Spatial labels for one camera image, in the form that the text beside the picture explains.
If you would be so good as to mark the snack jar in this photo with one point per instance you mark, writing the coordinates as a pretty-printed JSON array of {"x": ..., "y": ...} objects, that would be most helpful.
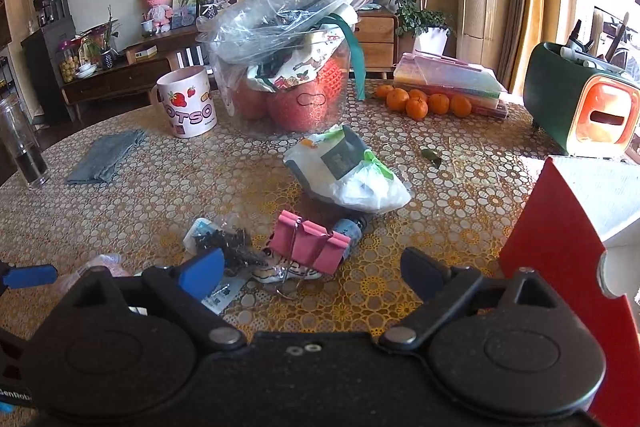
[{"x": 67, "y": 66}]

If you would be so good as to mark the wooden drawer cabinet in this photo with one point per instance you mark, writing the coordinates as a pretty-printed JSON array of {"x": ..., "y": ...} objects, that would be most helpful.
[{"x": 375, "y": 37}]

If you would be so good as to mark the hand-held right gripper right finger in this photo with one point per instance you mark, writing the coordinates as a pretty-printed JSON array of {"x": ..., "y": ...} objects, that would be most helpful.
[{"x": 422, "y": 269}]

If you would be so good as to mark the green orange tissue box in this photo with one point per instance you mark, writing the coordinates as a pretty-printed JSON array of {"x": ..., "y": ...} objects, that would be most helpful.
[{"x": 550, "y": 97}]

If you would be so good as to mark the black shelf unit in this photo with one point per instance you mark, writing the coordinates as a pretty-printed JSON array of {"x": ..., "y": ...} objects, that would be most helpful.
[{"x": 45, "y": 52}]

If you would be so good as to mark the green leaf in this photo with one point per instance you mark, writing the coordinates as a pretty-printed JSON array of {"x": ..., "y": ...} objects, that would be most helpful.
[{"x": 431, "y": 156}]

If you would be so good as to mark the pink strawberry print mug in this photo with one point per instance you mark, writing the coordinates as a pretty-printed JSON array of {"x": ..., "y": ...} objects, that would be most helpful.
[{"x": 187, "y": 107}]

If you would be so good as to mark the pile of oranges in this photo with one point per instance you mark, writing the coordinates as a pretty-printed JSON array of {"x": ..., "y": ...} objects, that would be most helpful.
[{"x": 416, "y": 107}]

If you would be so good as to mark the red white cardboard box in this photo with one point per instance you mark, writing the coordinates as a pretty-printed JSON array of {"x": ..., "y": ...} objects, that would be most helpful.
[{"x": 550, "y": 232}]

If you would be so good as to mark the pale pink plastic wrapper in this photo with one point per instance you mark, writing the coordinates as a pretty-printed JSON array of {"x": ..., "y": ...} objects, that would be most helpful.
[{"x": 100, "y": 264}]

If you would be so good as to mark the small potted flower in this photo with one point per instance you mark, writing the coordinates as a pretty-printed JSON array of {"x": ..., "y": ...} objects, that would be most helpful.
[{"x": 102, "y": 44}]

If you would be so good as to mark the clear plastic bag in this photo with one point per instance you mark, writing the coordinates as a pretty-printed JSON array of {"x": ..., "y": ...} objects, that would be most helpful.
[{"x": 270, "y": 14}]

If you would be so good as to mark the large glass jar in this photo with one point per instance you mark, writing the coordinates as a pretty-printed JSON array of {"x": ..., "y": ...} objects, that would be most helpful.
[{"x": 300, "y": 117}]

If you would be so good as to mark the pink binder clip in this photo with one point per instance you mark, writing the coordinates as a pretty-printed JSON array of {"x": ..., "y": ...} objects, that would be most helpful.
[{"x": 310, "y": 242}]

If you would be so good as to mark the writing brush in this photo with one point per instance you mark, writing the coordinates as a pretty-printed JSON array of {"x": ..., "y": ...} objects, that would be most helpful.
[{"x": 617, "y": 36}]

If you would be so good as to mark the clear glass tumbler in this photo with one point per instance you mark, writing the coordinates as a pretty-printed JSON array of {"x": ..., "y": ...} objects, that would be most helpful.
[{"x": 22, "y": 147}]

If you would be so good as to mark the stack of colourful folders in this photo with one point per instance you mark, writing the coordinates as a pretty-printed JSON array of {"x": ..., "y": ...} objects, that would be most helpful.
[{"x": 450, "y": 77}]

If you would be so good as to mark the grey white pouch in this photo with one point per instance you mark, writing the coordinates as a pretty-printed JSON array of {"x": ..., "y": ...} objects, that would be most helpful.
[{"x": 320, "y": 157}]

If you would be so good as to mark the grey cloth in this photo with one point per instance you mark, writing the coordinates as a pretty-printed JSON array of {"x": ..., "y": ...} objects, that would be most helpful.
[{"x": 102, "y": 157}]

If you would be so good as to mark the patterned paper bag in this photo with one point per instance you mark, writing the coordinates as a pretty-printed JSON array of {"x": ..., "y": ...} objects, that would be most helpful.
[{"x": 300, "y": 67}]

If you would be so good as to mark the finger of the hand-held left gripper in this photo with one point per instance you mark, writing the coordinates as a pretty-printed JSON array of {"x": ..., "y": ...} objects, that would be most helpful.
[{"x": 27, "y": 276}]

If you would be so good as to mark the dark wooden tv console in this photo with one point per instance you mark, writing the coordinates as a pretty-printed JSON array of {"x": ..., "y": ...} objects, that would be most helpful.
[{"x": 115, "y": 79}]

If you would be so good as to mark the pink plush toy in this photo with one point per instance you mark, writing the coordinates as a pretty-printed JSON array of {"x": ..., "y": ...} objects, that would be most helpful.
[{"x": 157, "y": 4}]

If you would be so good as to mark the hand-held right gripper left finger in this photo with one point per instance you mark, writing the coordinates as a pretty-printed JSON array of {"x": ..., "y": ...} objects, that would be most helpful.
[{"x": 202, "y": 269}]

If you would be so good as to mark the green ribbon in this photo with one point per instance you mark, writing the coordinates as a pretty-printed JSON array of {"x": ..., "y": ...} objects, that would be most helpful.
[{"x": 357, "y": 57}]

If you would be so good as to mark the wooden chair white slats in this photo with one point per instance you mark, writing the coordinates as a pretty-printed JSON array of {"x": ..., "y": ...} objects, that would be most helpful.
[{"x": 192, "y": 55}]

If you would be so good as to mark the small dark bottle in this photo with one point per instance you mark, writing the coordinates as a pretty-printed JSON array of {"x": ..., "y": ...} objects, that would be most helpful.
[{"x": 350, "y": 231}]

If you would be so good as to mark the red net-wrapped apple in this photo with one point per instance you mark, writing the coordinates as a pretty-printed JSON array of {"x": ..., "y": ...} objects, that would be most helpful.
[
  {"x": 247, "y": 97},
  {"x": 295, "y": 104}
]

